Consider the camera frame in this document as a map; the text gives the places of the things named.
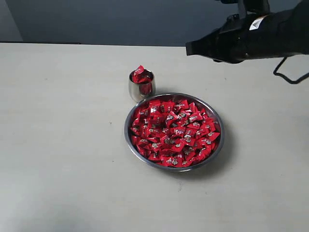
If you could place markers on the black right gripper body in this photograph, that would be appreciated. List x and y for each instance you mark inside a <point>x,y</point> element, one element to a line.
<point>256,36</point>

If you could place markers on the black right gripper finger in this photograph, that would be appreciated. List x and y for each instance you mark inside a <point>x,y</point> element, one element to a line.
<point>206,46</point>

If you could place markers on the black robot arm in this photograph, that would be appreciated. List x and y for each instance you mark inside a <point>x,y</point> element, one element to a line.
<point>294,31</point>

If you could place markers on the red candies inside cup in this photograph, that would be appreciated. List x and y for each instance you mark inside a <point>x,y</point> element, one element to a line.
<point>141,76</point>

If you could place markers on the stainless steel cup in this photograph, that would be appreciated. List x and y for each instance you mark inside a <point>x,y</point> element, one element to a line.
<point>138,92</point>

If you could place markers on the round stainless steel bowl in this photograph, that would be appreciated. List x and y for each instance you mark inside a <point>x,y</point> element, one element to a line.
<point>217,149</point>

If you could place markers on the pile of red wrapped candies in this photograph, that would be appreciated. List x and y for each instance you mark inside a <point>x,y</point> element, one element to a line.
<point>173,135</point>

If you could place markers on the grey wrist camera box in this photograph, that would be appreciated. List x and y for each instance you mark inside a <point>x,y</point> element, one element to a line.
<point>254,6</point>

